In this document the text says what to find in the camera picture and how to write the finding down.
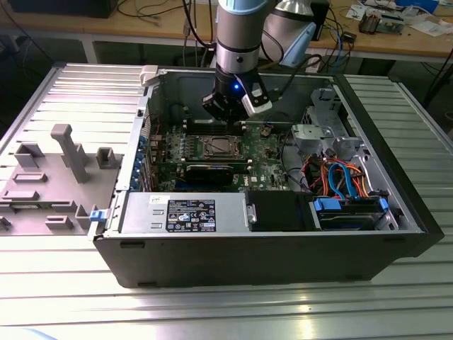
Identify green circuit board module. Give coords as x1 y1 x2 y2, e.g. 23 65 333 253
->
380 13 406 35

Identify metal socket cover frame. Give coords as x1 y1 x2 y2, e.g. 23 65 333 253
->
204 136 243 157

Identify large black box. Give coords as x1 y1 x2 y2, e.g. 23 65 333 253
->
8 0 115 19

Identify green motherboard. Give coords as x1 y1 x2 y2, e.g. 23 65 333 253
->
148 118 304 195

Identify wooden desk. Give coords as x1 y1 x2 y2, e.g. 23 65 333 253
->
0 0 453 60

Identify CPU socket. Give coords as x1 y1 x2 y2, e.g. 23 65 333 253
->
201 134 247 159

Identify silver power supply unit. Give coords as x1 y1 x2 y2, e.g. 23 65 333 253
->
119 192 251 235

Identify orange wire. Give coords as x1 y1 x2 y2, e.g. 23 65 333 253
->
316 158 332 194
345 163 373 197

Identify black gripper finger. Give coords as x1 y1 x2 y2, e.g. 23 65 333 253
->
229 97 248 123
202 92 233 123

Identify blue flat wire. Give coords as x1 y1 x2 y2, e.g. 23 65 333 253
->
339 161 360 200
327 163 347 198

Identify black PC case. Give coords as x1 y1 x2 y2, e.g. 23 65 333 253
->
92 64 446 290

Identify RAM slot white clips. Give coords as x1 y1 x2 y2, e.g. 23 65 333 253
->
183 120 246 127
183 127 246 133

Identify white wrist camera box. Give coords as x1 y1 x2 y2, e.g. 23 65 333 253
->
241 81 273 115

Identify dark hanging cable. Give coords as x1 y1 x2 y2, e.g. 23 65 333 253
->
192 0 201 69
181 0 191 67

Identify grey case handle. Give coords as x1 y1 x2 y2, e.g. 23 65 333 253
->
139 65 161 87

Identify grey metal bay box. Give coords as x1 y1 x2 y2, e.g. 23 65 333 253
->
291 123 336 157

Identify black tower box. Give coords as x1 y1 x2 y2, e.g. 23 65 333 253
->
311 0 332 43

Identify blue box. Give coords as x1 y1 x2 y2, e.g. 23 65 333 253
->
394 0 440 11

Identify black camera cable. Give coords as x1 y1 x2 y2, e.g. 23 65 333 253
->
270 52 322 104

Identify black graphics card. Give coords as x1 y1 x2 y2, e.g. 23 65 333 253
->
183 163 236 186

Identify white paper sheet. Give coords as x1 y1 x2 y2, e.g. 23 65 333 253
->
411 20 452 38

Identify grey parts rack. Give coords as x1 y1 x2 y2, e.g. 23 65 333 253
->
0 123 124 237

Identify hard disk blue carrier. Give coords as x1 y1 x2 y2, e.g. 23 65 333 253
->
309 197 391 232

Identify small white papers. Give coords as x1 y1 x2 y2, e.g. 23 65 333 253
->
345 2 367 20

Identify finned CPU cooler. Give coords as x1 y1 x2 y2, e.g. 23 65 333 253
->
358 9 382 35

